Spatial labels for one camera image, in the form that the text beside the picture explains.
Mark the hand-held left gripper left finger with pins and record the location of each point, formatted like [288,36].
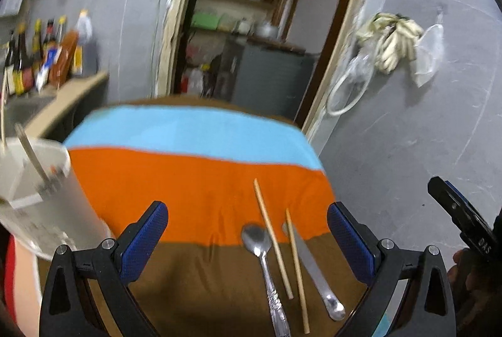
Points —
[143,239]

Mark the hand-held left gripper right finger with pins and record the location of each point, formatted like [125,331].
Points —
[351,243]

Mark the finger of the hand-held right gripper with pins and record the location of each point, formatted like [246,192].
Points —
[451,199]

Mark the metal table knife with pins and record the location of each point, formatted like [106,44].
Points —
[313,270]

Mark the white plastic utensil holder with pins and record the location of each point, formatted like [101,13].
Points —
[66,211]

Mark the person's right hand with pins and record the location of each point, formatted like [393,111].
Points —
[470,290]

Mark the striped blue orange brown cloth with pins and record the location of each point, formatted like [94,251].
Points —
[196,180]

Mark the kitchen counter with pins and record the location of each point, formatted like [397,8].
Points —
[70,97]

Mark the clear plastic bag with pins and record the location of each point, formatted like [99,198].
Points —
[359,66]

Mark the white plastic jug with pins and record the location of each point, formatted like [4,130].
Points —
[195,80]

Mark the grey cabinet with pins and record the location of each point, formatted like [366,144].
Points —
[270,74]

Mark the orange brown spice packet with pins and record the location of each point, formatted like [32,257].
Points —
[62,60]

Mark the blue white packet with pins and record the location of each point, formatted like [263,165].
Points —
[44,68]

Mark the large cooking oil jug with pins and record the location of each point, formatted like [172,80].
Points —
[85,35]

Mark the green box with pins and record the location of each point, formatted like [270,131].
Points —
[206,20]

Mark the metal cooking pot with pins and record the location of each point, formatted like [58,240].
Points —
[266,30]

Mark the white door frame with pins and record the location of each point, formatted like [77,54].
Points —
[341,35]

